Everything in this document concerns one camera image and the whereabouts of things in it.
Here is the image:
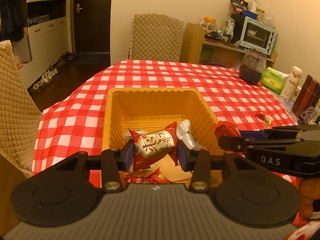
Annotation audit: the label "beige quilted chair back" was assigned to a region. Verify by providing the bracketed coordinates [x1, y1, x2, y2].
[129, 13, 185, 62]

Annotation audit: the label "orange lid plastic jar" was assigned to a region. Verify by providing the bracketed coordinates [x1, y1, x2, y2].
[199, 16, 217, 34]

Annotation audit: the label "red square snack packet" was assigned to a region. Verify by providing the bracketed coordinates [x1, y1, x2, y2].
[212, 121, 241, 154]

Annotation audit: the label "green tissue pack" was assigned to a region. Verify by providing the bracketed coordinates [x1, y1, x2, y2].
[260, 67, 289, 95]

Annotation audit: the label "wooden side shelf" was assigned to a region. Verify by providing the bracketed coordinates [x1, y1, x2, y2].
[180, 22, 279, 68]

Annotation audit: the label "orange plastic tray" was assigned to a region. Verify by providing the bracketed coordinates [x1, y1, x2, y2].
[102, 88, 224, 183]

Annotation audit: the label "white storage cabinet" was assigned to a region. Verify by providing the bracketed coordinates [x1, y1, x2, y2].
[13, 0, 68, 88]

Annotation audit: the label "yellow green small candy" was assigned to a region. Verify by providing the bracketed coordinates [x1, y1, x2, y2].
[263, 116, 273, 127]

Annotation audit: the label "blue box on oven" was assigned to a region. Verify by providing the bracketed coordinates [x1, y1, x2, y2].
[242, 10, 257, 20]

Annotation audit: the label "person's right hand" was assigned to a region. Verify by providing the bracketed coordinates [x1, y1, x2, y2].
[297, 178, 320, 221]

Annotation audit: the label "dark snack bag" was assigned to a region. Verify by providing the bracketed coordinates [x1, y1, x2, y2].
[231, 0, 248, 15]

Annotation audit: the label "dark wooden door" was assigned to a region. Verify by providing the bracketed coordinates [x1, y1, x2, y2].
[73, 0, 111, 54]

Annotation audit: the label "red foil candy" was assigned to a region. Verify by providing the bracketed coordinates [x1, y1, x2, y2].
[145, 168, 172, 184]

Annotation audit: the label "beige quilted chair left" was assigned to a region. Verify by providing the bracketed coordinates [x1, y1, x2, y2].
[0, 40, 42, 178]

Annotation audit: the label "red white checkered tablecloth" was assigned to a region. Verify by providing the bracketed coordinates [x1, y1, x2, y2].
[32, 60, 296, 174]

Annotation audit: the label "white miffy bottle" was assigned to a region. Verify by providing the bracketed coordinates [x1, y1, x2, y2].
[280, 66, 303, 101]

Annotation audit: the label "grey phone stand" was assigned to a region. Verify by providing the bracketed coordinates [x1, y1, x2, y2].
[298, 106, 317, 125]

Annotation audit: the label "dark red snack packet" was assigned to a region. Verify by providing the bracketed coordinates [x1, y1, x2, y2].
[124, 171, 154, 184]

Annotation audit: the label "light blue toaster oven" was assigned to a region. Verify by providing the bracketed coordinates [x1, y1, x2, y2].
[240, 16, 277, 56]

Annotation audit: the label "brown metal thermos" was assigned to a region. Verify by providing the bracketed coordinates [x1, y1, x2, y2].
[292, 75, 320, 118]

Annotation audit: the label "dark glass jar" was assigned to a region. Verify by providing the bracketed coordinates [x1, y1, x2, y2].
[239, 48, 267, 85]

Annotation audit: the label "blue white small pack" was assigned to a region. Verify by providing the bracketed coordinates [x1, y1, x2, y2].
[278, 96, 293, 110]

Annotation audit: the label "beige quilted chair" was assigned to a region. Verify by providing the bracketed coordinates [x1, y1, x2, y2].
[0, 40, 42, 178]
[129, 13, 185, 62]

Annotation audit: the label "large red snack packet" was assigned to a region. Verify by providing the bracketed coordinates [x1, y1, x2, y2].
[129, 121, 178, 172]

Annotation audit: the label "green white snack packet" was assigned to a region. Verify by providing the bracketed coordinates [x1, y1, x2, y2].
[176, 119, 206, 150]

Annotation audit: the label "jar of nuts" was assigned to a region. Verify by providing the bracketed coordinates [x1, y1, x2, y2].
[255, 8, 265, 23]

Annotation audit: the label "green white bag on shelf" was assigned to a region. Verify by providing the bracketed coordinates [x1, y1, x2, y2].
[222, 17, 235, 38]

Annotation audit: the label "small red candy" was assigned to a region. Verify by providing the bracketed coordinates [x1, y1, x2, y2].
[255, 111, 266, 121]

